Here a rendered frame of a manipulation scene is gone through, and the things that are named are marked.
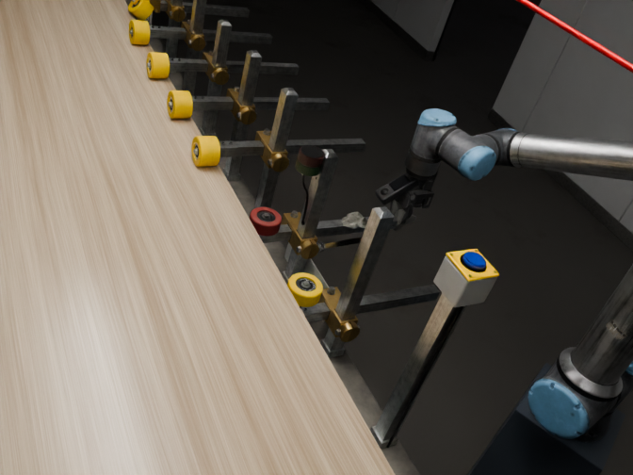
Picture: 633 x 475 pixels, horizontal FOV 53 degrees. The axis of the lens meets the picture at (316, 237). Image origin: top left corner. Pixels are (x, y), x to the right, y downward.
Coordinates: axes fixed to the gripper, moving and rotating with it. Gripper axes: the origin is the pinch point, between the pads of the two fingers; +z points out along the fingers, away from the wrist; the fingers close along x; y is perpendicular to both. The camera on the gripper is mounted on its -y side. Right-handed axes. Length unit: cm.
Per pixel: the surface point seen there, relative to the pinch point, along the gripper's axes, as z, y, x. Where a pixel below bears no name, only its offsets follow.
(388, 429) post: 5, -33, -57
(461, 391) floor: 85, 55, -10
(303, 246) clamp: -4.9, -33.4, -8.1
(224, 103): -15, -37, 48
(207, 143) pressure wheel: -17, -50, 22
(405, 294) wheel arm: 0.3, -11.1, -25.5
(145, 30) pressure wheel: -16, -50, 96
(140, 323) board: -11, -79, -29
